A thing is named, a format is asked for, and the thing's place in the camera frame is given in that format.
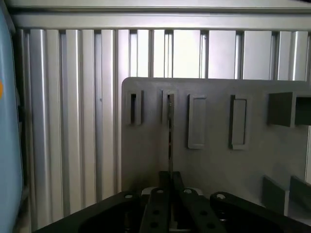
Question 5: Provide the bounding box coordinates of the grey parts rack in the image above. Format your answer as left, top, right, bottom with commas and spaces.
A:
121, 77, 311, 221

